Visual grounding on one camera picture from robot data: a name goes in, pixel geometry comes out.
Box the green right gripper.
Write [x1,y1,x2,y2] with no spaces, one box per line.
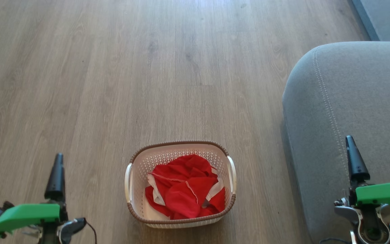
[346,136,390,208]

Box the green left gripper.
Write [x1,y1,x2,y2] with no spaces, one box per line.
[0,153,69,238]

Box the red garment with white band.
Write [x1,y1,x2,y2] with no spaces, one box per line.
[145,154,226,217]

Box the grey fabric sofa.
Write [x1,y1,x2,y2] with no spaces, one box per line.
[282,41,390,244]

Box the white plastic laundry basket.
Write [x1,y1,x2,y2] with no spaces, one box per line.
[125,140,237,229]

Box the grey upholstered seat block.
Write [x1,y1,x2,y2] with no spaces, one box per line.
[351,0,390,42]

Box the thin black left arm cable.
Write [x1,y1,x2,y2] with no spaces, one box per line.
[85,222,98,244]

